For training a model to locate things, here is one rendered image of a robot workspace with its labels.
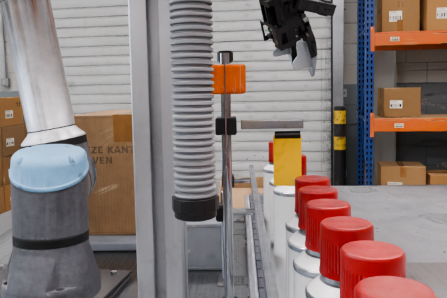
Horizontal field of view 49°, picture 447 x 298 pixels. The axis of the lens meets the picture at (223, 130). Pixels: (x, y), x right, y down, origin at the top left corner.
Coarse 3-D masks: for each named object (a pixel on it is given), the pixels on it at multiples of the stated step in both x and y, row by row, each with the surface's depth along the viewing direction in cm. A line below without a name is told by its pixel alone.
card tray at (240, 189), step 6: (258, 180) 168; (234, 186) 169; (240, 186) 169; (246, 186) 169; (258, 186) 168; (234, 192) 161; (240, 192) 160; (246, 192) 160; (234, 198) 152; (240, 198) 152; (234, 204) 144; (240, 204) 144
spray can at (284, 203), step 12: (276, 192) 62; (288, 192) 61; (276, 204) 62; (288, 204) 61; (276, 216) 62; (288, 216) 61; (276, 228) 62; (276, 240) 63; (276, 252) 63; (276, 264) 63; (276, 276) 63
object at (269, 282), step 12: (252, 168) 129; (252, 180) 112; (252, 192) 101; (264, 228) 73; (264, 240) 67; (264, 252) 62; (264, 264) 58; (264, 276) 55; (264, 288) 54; (276, 288) 51
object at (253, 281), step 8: (248, 200) 129; (248, 216) 113; (248, 224) 106; (248, 232) 100; (248, 240) 95; (248, 248) 90; (248, 256) 86; (248, 264) 82; (248, 272) 84; (256, 272) 79; (248, 280) 85; (256, 280) 75; (256, 288) 72; (256, 296) 69
